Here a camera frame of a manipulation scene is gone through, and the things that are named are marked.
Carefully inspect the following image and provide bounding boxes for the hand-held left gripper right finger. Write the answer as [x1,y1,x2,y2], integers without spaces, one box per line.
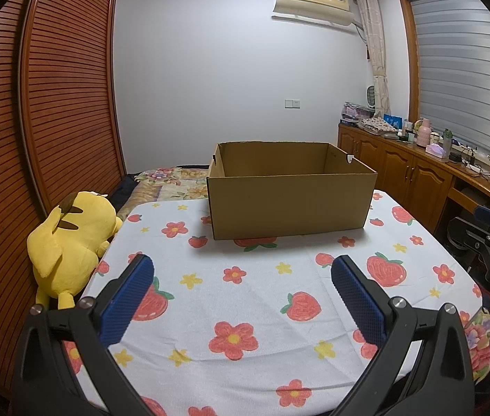
[331,255,477,416]

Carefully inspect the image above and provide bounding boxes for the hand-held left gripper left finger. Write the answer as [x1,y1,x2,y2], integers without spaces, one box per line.
[11,253,159,416]

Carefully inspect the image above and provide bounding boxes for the brown cardboard box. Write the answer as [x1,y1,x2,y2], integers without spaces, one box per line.
[206,141,379,241]

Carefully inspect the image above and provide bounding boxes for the black chair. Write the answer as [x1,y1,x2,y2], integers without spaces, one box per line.
[446,216,488,269]

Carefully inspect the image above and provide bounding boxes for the yellow plush toy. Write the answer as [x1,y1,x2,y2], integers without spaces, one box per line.
[26,191,123,310]

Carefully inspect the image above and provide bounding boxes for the pink thermos jug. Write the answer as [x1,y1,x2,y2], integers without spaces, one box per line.
[416,118,433,148]

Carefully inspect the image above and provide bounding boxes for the dark blue bedsheet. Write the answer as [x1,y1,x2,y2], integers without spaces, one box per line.
[108,173,142,215]

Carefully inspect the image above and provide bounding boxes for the wooden cabinet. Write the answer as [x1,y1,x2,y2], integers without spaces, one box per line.
[337,121,490,235]

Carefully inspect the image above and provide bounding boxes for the strawberry flower print cloth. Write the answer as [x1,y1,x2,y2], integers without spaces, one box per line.
[61,190,484,416]

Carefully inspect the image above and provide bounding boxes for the floral quilt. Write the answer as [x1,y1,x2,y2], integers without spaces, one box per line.
[126,166,490,384]

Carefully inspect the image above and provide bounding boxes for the folded patterned cloth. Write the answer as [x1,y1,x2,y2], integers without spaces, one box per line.
[360,117,399,134]

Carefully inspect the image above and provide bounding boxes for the grey window blind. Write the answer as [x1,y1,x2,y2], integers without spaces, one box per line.
[410,0,490,170]

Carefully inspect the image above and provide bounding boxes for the lilac storage bag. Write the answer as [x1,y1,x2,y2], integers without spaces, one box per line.
[341,102,373,122]

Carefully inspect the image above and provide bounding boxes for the cream patterned curtain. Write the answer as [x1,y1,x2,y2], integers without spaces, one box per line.
[355,0,392,118]

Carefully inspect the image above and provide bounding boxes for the wooden louvered wardrobe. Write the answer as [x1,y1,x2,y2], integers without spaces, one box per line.
[0,0,126,399]

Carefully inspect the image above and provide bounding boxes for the wall air conditioner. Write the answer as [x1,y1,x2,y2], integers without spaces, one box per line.
[271,0,354,27]

